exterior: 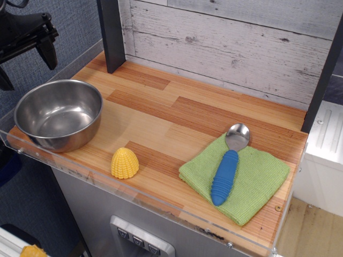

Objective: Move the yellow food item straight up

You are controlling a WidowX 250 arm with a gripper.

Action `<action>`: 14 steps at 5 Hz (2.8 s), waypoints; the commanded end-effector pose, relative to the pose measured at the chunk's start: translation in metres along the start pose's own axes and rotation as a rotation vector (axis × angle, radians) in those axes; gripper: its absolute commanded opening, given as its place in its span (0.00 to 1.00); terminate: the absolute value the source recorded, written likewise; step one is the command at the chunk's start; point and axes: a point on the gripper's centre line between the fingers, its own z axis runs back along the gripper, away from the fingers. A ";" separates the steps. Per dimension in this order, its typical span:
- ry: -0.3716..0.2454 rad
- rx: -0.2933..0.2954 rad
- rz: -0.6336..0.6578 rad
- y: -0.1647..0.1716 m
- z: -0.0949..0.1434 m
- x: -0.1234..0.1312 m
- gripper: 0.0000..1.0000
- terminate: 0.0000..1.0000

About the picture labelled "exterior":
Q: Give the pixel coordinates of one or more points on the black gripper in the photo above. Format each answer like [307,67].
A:
[21,33]

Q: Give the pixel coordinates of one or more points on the yellow toy corn cob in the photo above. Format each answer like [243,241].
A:
[124,164]

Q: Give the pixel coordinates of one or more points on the stainless steel bowl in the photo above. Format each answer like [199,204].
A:
[60,116]

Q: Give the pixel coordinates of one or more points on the clear acrylic edge guard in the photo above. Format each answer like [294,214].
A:
[162,145]

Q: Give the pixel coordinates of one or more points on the yellow object at bottom left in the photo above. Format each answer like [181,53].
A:
[32,251]

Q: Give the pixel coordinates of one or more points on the silver control panel with buttons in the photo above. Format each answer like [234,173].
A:
[138,242]

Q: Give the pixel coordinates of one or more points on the green folded cloth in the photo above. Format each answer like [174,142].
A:
[258,176]

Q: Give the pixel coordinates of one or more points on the white side cabinet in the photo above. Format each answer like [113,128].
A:
[319,180]

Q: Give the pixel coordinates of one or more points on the dark grey left post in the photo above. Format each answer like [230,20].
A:
[111,30]

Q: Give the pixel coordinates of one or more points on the dark grey post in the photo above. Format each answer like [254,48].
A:
[324,79]
[111,30]

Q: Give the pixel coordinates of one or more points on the blue-handled metal spoon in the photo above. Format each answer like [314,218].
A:
[236,139]

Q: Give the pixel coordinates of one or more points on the dark grey right post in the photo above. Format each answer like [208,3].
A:
[324,79]

